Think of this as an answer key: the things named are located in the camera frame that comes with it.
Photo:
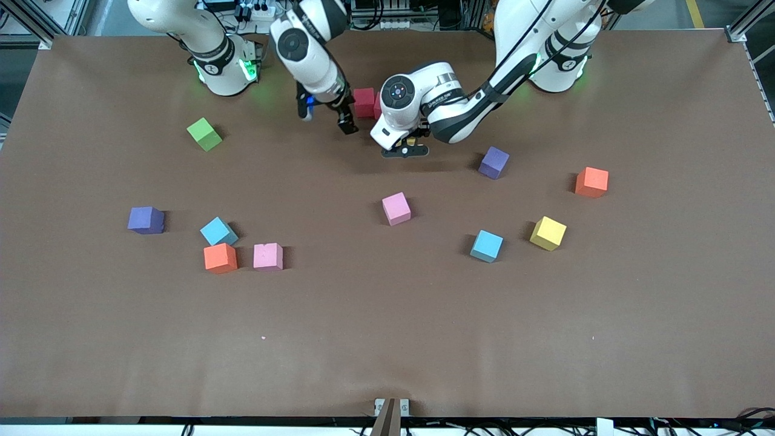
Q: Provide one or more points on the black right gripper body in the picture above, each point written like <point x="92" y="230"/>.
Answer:
<point x="340" y="105"/>

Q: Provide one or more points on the red foam block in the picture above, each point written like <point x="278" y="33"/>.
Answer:
<point x="378" y="106"/>
<point x="363" y="103"/>

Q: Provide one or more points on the pink notched foam block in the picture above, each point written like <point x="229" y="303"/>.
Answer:
<point x="268" y="257"/>

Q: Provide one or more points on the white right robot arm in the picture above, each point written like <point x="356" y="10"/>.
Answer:
<point x="293" y="45"/>

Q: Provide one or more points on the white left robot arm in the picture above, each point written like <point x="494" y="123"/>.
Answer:
<point x="396" y="94"/>

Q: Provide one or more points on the white power strip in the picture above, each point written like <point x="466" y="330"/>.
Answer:
<point x="263" y="12"/>

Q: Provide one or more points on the green foam block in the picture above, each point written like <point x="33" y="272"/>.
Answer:
<point x="204" y="134"/>

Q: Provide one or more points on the purple foam block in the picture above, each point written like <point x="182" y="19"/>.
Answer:
<point x="145" y="220"/>
<point x="494" y="162"/>

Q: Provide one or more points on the bag of orange snacks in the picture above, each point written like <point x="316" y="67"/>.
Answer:
<point x="488" y="21"/>

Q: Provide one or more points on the blue foam block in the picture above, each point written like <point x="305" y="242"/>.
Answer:
<point x="218" y="231"/>
<point x="487" y="246"/>

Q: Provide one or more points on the orange foam block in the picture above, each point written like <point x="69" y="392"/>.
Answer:
<point x="591" y="183"/>
<point x="220" y="258"/>

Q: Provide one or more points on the paper table cover sheet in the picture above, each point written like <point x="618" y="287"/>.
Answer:
<point x="387" y="315"/>

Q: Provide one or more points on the small metal bracket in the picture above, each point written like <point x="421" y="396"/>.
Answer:
<point x="404" y="407"/>

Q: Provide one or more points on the grey camera mount pole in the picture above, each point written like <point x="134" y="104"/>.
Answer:
<point x="387" y="421"/>

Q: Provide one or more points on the aluminium frame profile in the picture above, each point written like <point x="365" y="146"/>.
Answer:
<point x="36" y="29"/>
<point x="742" y="30"/>

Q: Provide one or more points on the aluminium table edge rail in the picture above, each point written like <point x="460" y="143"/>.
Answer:
<point x="761" y="85"/>

